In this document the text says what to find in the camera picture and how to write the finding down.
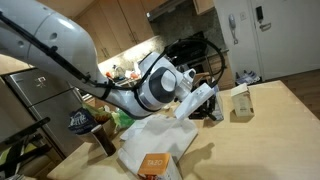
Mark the white door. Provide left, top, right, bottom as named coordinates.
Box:
left=250, top=0, right=320, bottom=79

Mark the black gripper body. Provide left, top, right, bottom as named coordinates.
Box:
left=189, top=98, right=216, bottom=121

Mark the dark blue chip bag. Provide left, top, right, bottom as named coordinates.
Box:
left=68, top=108, right=98, bottom=135

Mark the white orange Tazo tea box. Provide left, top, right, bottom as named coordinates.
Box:
left=137, top=153, right=182, bottom=180

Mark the pair of sneakers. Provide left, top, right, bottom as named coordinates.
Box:
left=235, top=71, right=261, bottom=85

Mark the green bag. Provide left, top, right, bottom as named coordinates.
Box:
left=82, top=102, right=135, bottom=129

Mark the blue snack box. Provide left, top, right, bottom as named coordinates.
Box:
left=211, top=86, right=224, bottom=121

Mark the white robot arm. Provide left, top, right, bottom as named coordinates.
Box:
left=0, top=0, right=214, bottom=119

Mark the white paper bag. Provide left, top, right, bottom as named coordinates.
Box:
left=118, top=114, right=198, bottom=174

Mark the beige cardboard box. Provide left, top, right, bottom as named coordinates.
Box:
left=231, top=83, right=254, bottom=117

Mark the white wall phone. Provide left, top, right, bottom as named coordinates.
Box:
left=228, top=14, right=239, bottom=45

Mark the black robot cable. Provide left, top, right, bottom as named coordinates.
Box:
left=0, top=13, right=228, bottom=101

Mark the stainless steel refrigerator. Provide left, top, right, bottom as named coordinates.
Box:
left=3, top=68, right=83, bottom=157

